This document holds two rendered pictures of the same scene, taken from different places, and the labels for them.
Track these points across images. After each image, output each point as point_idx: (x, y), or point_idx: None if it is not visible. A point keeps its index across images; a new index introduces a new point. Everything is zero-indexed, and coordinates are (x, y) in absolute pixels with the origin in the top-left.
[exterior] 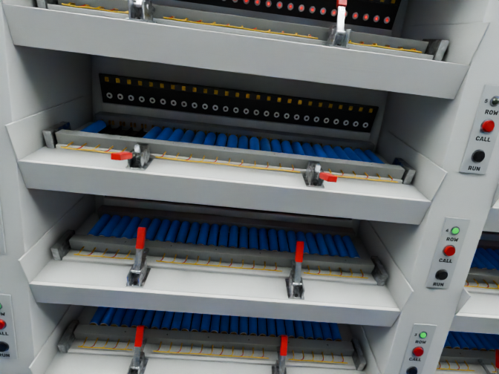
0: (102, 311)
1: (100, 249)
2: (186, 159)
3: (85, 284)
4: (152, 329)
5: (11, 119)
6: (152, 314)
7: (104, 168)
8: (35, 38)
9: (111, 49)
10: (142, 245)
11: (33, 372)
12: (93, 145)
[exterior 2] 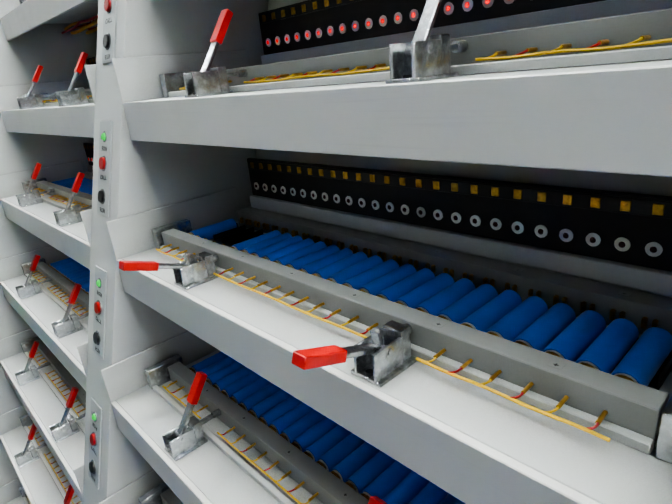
0: None
1: (187, 391)
2: (239, 283)
3: (140, 426)
4: None
5: (117, 216)
6: None
7: (158, 279)
8: (138, 132)
9: (176, 134)
10: (192, 400)
11: None
12: (183, 249)
